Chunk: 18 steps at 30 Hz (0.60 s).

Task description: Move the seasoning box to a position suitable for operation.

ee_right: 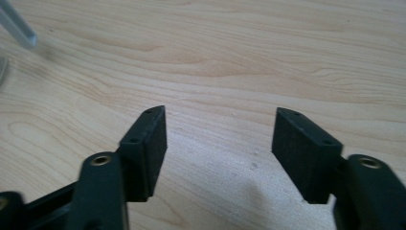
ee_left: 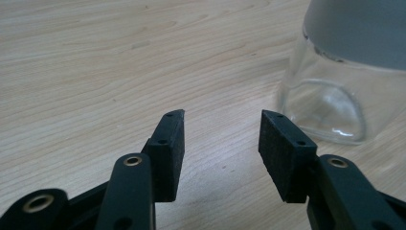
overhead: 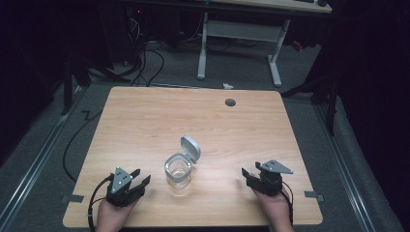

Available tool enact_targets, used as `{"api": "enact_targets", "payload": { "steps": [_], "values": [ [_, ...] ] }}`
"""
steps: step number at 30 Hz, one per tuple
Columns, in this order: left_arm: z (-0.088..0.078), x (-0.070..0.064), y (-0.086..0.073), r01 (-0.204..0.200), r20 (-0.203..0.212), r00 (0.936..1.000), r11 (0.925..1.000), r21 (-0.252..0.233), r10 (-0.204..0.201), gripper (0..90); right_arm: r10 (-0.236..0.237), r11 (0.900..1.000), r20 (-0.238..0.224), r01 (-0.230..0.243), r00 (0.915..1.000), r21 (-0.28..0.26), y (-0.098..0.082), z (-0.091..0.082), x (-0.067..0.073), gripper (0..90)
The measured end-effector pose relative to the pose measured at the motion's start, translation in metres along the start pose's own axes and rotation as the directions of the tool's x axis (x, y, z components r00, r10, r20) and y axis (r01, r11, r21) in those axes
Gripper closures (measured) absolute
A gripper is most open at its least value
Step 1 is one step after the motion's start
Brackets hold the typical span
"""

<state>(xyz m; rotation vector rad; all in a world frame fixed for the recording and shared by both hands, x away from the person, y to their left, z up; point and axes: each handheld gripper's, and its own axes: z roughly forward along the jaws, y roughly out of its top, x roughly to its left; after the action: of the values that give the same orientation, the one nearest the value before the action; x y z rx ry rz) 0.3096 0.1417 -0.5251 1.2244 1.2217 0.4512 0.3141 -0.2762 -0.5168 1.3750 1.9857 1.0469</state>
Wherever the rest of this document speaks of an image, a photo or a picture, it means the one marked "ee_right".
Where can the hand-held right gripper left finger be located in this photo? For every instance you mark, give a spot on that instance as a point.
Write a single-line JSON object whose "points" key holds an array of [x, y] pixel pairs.
{"points": [[143, 159]]}

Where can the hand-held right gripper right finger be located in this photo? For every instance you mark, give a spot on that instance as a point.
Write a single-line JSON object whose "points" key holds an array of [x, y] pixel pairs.
{"points": [[306, 156]]}

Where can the clear plastic tube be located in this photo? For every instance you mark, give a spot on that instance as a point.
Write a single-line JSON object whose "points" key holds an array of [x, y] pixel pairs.
{"points": [[17, 27]]}

